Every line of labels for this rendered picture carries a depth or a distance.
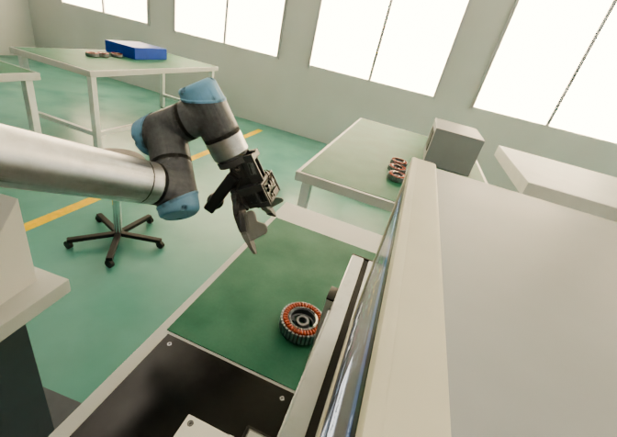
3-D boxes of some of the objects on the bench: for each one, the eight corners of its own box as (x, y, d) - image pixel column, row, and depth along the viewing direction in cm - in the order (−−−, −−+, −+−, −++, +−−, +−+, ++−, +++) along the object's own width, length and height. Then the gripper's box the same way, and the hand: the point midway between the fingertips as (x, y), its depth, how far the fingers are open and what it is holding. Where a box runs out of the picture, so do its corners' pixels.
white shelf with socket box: (447, 325, 94) (528, 182, 73) (443, 257, 126) (499, 144, 105) (580, 376, 87) (712, 235, 66) (540, 292, 119) (620, 178, 98)
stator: (274, 340, 77) (276, 330, 76) (283, 306, 87) (285, 296, 86) (320, 351, 77) (324, 341, 76) (323, 316, 87) (327, 306, 86)
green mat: (166, 330, 74) (166, 329, 74) (275, 218, 127) (275, 217, 127) (633, 551, 55) (634, 551, 55) (534, 311, 108) (534, 311, 108)
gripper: (234, 171, 58) (278, 256, 66) (268, 133, 74) (300, 206, 83) (196, 182, 61) (242, 263, 69) (236, 143, 77) (270, 213, 86)
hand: (263, 234), depth 77 cm, fingers open, 14 cm apart
